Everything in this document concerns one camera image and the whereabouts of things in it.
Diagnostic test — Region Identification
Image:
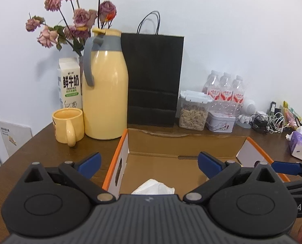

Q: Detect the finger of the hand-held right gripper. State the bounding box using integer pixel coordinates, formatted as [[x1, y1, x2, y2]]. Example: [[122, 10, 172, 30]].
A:
[[271, 161, 302, 196]]

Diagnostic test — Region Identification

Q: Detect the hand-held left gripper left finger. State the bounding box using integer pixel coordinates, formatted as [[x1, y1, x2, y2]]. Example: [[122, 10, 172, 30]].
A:
[[21, 152, 116, 204]]

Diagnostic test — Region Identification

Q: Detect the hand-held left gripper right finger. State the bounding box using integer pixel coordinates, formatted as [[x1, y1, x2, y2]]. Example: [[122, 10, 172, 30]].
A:
[[183, 151, 285, 205]]

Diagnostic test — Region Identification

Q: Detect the orange edged cardboard box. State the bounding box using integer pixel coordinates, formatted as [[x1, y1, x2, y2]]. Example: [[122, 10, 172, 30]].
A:
[[102, 128, 291, 199]]

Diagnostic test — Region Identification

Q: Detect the yellow ceramic mug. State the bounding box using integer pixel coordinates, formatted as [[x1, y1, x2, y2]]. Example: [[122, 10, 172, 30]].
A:
[[52, 107, 85, 147]]

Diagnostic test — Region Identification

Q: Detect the clear container of nuts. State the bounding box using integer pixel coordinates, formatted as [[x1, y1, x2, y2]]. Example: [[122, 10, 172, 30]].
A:
[[178, 90, 214, 131]]

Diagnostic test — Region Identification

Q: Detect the colourful snack packet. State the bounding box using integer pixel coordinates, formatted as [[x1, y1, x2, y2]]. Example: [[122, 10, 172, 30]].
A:
[[282, 101, 302, 129]]

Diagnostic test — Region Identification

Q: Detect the white crumpled tissue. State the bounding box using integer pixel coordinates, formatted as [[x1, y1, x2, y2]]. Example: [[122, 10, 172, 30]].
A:
[[131, 179, 175, 196]]

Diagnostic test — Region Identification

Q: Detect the black charger plug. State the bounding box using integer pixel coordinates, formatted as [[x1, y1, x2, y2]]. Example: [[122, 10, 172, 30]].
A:
[[269, 102, 281, 115]]

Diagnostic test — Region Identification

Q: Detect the white robot toy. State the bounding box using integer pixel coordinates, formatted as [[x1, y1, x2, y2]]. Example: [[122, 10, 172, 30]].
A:
[[236, 99, 258, 129]]

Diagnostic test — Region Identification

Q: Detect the yellow thermos jug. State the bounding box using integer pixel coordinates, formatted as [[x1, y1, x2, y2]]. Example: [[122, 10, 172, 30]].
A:
[[82, 28, 129, 140]]

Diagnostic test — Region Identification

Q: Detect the white booklet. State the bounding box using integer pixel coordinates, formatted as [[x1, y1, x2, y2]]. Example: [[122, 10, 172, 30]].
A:
[[0, 119, 33, 160]]

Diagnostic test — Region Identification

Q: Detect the white milk carton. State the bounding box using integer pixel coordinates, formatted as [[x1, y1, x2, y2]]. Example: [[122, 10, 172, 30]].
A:
[[57, 57, 83, 110]]

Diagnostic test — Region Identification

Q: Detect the black paper bag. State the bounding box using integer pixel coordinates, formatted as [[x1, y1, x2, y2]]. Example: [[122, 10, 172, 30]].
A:
[[121, 11, 185, 127]]

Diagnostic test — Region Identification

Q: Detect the dried pink rose bouquet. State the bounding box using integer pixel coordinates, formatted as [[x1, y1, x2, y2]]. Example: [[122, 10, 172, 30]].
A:
[[25, 0, 117, 56]]

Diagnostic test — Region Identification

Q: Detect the white earphone cable tangle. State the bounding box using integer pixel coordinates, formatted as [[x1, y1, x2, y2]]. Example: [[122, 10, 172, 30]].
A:
[[266, 113, 286, 133]]

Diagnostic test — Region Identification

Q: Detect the black cable tangle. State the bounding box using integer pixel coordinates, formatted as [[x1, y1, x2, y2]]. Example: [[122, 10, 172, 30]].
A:
[[250, 114, 271, 134]]

